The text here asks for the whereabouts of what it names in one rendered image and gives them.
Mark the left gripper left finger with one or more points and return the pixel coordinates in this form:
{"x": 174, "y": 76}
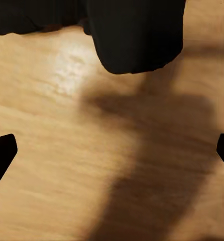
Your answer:
{"x": 8, "y": 150}

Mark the digital camera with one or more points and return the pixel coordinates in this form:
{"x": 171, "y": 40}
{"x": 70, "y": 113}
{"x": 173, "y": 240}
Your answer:
{"x": 130, "y": 36}

